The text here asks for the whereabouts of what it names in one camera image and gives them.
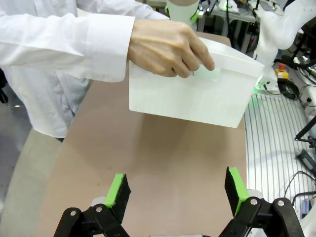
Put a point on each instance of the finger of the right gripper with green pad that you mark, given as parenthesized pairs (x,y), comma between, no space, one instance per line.
(167,9)
(194,16)

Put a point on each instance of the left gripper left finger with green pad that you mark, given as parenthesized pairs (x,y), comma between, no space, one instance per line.
(116,195)

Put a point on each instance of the aluminium frame rack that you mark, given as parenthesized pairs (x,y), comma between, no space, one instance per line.
(222,27)

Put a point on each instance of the black handheld device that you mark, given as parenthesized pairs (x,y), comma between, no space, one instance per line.
(304,159)

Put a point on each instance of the slotted aluminium base plate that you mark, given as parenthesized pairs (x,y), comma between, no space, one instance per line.
(271,138)

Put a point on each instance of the yellow emergency stop pendant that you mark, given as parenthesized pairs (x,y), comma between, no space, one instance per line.
(281,72)

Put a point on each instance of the person body in white shirt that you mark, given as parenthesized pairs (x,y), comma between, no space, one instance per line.
(37,103)

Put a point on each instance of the person right hand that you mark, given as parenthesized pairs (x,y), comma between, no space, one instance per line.
(163,47)

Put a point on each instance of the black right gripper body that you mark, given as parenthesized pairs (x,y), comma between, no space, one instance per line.
(207,5)

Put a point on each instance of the white plastic basket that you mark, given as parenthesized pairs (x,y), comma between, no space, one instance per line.
(185,103)

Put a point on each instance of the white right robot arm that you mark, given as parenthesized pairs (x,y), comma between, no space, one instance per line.
(274,29)

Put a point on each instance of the black stand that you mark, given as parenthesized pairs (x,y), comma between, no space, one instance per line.
(311,141)

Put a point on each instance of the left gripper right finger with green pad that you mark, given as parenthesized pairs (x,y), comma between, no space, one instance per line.
(234,190)

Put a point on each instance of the person right forearm white sleeve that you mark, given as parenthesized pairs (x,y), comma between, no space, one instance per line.
(74,42)

